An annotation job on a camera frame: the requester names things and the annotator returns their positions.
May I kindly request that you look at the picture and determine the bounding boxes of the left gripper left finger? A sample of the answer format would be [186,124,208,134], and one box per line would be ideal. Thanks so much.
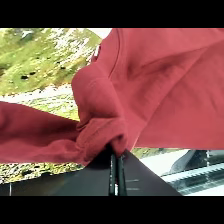
[52,145,117,197]

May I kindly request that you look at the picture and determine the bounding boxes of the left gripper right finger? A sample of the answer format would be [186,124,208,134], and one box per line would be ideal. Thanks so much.
[116,149,183,197]

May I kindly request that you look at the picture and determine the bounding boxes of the red T-shirt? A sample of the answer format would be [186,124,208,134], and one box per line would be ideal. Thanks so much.
[0,28,224,168]

